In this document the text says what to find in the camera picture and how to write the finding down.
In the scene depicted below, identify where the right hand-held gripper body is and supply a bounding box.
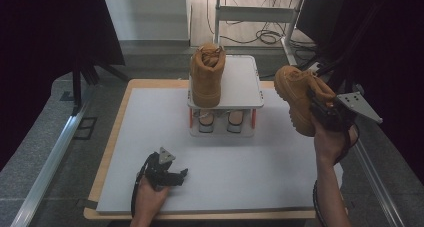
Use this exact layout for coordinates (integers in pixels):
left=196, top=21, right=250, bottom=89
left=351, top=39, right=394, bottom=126
left=315, top=91, right=384, bottom=133

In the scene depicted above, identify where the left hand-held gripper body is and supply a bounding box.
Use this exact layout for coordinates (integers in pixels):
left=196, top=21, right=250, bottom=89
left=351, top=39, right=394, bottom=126
left=143, top=146, right=181, bottom=190

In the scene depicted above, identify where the tan suede boot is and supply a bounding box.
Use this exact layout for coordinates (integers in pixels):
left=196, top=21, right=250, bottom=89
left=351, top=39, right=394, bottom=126
left=189, top=42, right=227, bottom=109
left=273, top=64, right=338, bottom=137

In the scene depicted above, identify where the black sandal with silver strap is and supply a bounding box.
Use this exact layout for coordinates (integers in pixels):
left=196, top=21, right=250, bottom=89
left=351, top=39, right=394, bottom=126
left=196, top=109, right=216, bottom=134
left=226, top=109, right=246, bottom=134

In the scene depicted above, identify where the white two-tier shoe rack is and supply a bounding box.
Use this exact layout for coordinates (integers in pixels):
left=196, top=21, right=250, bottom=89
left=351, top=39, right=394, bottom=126
left=186, top=54, right=265, bottom=139

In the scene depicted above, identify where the person's left hand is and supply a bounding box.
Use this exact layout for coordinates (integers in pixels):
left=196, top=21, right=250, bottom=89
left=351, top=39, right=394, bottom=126
left=133, top=177, right=172, bottom=220

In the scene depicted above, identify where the white foam mat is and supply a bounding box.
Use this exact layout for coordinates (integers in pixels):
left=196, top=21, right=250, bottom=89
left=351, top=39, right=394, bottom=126
left=95, top=86, right=344, bottom=215

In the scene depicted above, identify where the dark curtain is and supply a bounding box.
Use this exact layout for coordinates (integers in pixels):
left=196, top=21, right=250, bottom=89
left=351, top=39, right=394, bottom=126
left=296, top=0, right=424, bottom=188
left=0, top=0, right=126, bottom=170

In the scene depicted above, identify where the black tripod stand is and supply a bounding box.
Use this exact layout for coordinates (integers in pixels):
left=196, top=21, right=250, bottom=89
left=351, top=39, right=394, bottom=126
left=71, top=50, right=129, bottom=116

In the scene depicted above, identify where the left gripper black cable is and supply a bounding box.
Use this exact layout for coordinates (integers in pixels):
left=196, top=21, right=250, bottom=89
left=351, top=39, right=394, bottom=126
left=130, top=153, right=154, bottom=218

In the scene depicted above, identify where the coiled black floor cable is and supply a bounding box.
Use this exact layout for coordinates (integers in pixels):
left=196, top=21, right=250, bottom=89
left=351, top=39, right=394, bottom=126
left=218, top=20, right=318, bottom=50

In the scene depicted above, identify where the white metal desk frame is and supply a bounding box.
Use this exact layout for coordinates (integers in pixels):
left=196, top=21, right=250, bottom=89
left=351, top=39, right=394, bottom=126
left=212, top=0, right=306, bottom=67

